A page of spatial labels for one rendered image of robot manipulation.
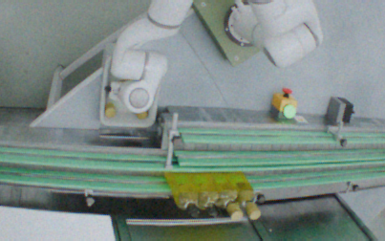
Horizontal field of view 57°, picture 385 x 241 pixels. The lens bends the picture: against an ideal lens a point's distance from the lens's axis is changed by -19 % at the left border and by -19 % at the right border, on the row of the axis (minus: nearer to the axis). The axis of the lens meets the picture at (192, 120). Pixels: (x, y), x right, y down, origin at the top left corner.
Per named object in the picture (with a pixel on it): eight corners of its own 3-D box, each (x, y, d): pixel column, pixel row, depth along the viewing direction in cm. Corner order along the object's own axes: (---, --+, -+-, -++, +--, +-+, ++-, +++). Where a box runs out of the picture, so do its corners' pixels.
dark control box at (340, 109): (326, 114, 158) (335, 122, 150) (330, 96, 155) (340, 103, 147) (340, 115, 160) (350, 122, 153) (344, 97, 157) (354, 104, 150)
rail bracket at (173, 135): (158, 155, 131) (166, 176, 120) (165, 103, 124) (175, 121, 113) (168, 156, 131) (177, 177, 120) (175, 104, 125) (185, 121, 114)
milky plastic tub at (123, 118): (97, 114, 134) (99, 125, 126) (105, 48, 125) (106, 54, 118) (149, 116, 139) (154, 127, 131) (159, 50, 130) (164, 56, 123)
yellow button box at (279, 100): (269, 110, 150) (277, 119, 143) (273, 90, 147) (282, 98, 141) (285, 111, 152) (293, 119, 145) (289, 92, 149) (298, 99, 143)
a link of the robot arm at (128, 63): (182, 8, 94) (155, 67, 110) (130, -2, 90) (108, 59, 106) (184, 29, 89) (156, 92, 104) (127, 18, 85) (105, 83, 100)
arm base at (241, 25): (214, 11, 121) (231, 22, 107) (245, -10, 120) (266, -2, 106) (243, 49, 128) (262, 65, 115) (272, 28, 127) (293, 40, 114)
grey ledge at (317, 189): (234, 188, 156) (244, 205, 146) (239, 168, 153) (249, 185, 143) (392, 174, 183) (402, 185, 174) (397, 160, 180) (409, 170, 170)
